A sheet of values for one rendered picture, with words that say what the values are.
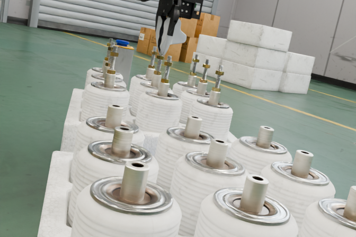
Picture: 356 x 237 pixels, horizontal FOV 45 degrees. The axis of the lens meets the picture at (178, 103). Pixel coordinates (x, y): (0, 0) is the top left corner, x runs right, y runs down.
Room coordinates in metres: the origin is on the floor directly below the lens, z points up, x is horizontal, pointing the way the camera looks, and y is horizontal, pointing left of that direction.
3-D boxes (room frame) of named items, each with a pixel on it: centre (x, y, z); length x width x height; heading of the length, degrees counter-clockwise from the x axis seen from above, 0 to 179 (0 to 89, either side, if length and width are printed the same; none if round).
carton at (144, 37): (5.25, 0.44, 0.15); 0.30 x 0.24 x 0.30; 128
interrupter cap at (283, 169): (0.54, -0.17, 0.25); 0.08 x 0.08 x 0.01
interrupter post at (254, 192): (0.40, -0.09, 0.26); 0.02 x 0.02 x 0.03
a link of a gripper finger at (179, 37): (1.04, 0.04, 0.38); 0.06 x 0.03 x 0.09; 120
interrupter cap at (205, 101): (0.96, -0.08, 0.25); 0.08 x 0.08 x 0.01
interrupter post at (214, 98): (0.96, -0.08, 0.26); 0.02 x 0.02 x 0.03
